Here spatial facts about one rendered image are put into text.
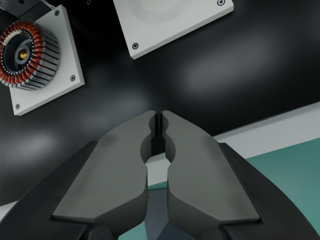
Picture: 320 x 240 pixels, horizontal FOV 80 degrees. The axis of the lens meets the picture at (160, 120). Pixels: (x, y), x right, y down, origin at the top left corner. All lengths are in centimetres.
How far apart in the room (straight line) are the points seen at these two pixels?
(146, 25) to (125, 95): 10
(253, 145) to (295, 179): 81
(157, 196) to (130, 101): 87
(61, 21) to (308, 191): 108
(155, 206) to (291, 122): 94
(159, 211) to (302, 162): 73
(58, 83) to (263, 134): 32
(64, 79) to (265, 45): 30
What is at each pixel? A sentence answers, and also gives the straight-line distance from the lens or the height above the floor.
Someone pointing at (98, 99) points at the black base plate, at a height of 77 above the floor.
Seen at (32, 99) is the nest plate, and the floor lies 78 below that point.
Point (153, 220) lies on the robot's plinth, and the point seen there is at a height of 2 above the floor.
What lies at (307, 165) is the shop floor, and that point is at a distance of 109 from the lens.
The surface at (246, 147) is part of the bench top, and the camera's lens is 28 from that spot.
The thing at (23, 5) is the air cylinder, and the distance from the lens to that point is 49.
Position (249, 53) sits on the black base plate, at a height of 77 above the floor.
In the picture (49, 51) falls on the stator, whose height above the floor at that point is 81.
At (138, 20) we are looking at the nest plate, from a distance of 32.
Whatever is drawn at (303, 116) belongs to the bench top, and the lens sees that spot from 29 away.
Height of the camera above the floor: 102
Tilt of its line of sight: 71 degrees down
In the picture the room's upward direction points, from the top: 74 degrees counter-clockwise
